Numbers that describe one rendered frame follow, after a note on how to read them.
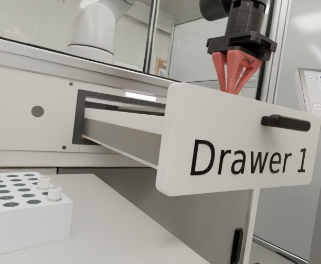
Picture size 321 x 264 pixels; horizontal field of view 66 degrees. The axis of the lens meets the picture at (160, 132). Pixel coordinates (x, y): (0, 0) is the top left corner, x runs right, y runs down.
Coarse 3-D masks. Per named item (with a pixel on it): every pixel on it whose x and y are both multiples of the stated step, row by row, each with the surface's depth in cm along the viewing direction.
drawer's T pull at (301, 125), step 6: (276, 114) 27; (264, 120) 30; (270, 120) 27; (276, 120) 26; (282, 120) 26; (288, 120) 27; (294, 120) 28; (300, 120) 29; (306, 120) 30; (270, 126) 30; (276, 126) 26; (282, 126) 27; (288, 126) 27; (294, 126) 28; (300, 126) 29; (306, 126) 29
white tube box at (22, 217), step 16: (0, 176) 30; (16, 176) 31; (32, 176) 31; (0, 192) 25; (16, 192) 25; (32, 192) 26; (0, 208) 21; (16, 208) 21; (32, 208) 22; (48, 208) 23; (64, 208) 24; (0, 224) 21; (16, 224) 21; (32, 224) 22; (48, 224) 23; (64, 224) 24; (0, 240) 21; (16, 240) 22; (32, 240) 22; (48, 240) 23
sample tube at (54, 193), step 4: (52, 188) 24; (56, 188) 25; (60, 188) 25; (48, 192) 24; (52, 192) 24; (56, 192) 24; (60, 192) 25; (48, 196) 24; (52, 196) 24; (56, 196) 24; (60, 196) 25; (48, 200) 24; (52, 200) 24; (56, 200) 24
